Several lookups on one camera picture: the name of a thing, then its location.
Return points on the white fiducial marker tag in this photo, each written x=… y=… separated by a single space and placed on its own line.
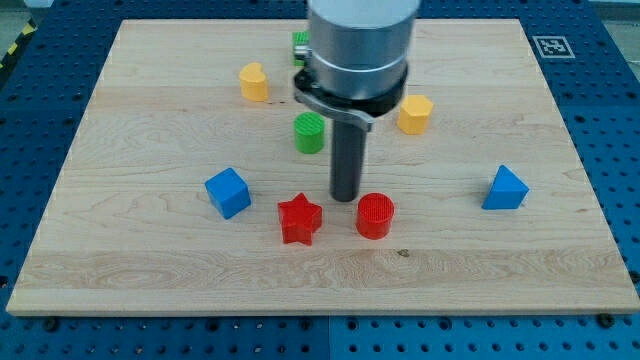
x=553 y=47

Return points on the green block behind arm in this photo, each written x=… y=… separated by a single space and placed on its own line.
x=300 y=40

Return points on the wooden board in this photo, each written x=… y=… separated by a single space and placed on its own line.
x=129 y=229

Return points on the red star block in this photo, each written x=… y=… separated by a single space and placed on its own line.
x=299 y=220

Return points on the red cylinder block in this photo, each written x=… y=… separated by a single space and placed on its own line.
x=375 y=212

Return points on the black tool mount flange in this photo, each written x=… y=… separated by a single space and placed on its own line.
x=358 y=113

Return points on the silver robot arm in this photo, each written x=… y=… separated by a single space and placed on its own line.
x=355 y=69

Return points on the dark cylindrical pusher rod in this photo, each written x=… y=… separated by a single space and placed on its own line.
x=347 y=157

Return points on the green cylinder block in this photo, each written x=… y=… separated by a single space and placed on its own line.
x=309 y=130

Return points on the blue cube block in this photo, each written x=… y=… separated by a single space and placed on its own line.
x=228 y=193

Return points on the yellow heart block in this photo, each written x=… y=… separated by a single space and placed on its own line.
x=254 y=82

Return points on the blue triangle block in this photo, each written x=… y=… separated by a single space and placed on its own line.
x=507 y=191

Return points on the yellow hexagon block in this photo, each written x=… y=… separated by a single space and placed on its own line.
x=414 y=115

